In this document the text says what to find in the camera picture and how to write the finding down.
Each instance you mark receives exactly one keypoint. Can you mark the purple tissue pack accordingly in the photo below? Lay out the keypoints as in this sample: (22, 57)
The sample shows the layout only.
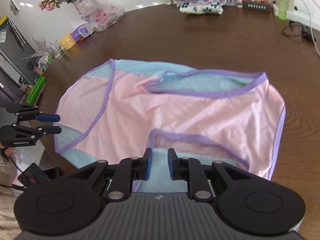
(83, 31)

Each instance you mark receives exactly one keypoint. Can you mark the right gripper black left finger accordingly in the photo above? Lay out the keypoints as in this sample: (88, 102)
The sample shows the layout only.
(123, 175)

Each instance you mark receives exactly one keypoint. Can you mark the green spray bottle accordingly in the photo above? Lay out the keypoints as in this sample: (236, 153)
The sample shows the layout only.
(282, 9)

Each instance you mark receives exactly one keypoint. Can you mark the black text box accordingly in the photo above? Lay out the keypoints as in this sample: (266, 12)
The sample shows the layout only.
(256, 5)

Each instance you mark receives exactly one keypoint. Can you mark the pink blue mesh vest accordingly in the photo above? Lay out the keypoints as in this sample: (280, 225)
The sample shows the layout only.
(122, 107)

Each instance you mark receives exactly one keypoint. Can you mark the clear glass cup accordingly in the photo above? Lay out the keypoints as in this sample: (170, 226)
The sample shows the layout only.
(56, 50)

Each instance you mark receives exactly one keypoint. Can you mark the white power strip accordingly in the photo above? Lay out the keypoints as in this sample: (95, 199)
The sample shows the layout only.
(303, 18)

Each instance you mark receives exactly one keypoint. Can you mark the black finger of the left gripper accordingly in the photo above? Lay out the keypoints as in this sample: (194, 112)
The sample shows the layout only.
(42, 129)
(42, 116)

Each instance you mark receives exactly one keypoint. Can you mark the green flat object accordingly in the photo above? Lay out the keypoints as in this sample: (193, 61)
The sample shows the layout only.
(35, 92)

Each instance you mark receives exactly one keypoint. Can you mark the white teal floral folded cloth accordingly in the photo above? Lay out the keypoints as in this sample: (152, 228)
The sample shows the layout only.
(199, 9)

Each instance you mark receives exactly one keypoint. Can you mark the yellow cup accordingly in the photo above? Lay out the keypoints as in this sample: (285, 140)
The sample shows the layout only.
(68, 41)

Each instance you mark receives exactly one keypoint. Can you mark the clear plastic bag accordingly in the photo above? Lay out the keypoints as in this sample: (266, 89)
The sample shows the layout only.
(103, 17)

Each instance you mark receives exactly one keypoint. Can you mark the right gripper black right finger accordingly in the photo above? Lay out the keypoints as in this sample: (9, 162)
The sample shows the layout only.
(191, 171)

